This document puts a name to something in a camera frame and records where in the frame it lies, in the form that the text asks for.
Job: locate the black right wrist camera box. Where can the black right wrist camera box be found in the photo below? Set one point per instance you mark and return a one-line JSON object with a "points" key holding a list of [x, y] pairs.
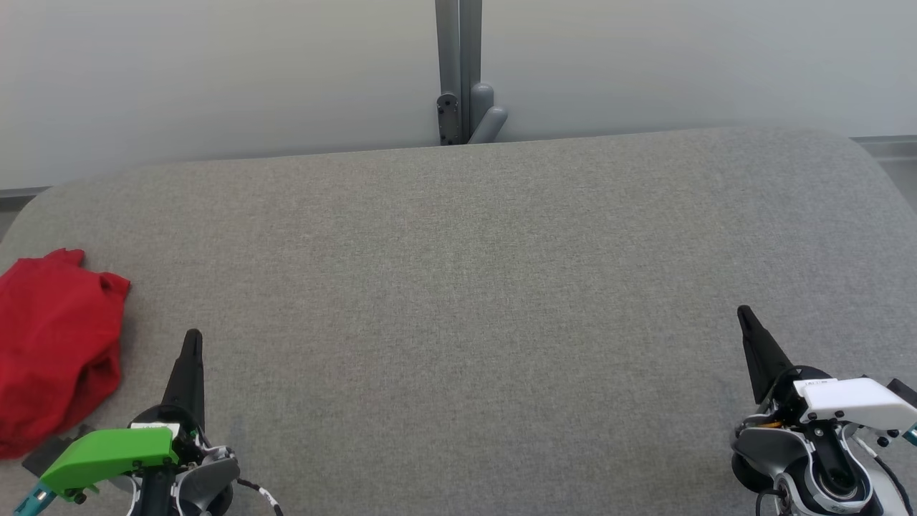
{"points": [[904, 393]]}

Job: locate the dark post bracket plate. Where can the dark post bracket plate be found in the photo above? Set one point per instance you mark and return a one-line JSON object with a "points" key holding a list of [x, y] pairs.
{"points": [[448, 118]]}

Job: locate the red shirt with white sleeves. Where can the red shirt with white sleeves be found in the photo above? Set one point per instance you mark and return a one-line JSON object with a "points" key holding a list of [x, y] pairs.
{"points": [[57, 337]]}

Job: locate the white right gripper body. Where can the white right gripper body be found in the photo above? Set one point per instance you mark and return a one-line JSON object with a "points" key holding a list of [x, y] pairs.
{"points": [[852, 401]]}

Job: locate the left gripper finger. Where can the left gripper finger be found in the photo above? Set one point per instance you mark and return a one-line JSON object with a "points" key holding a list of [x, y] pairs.
{"points": [[188, 380]]}

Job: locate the teal left camera connector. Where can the teal left camera connector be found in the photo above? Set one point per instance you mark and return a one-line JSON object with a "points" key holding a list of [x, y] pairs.
{"points": [[32, 499]]}

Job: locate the teal camera connector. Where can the teal camera connector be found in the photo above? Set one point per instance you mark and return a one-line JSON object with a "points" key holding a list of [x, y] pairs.
{"points": [[911, 433], [32, 499]]}

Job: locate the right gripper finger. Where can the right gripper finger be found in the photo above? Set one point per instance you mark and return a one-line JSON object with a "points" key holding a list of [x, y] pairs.
{"points": [[763, 358]]}

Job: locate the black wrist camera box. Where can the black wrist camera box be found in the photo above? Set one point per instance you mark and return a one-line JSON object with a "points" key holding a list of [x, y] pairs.
{"points": [[50, 449], [904, 393]]}

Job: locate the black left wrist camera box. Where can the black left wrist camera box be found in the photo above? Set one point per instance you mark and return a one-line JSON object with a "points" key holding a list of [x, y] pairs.
{"points": [[50, 449]]}

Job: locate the grey fabric sofa seat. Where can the grey fabric sofa seat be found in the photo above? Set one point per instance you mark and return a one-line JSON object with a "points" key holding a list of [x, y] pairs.
{"points": [[473, 301]]}

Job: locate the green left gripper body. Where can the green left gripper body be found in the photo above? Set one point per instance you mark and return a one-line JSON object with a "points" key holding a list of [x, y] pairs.
{"points": [[107, 451]]}

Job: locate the teal right camera connector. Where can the teal right camera connector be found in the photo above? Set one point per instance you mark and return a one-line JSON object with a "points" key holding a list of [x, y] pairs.
{"points": [[911, 433]]}

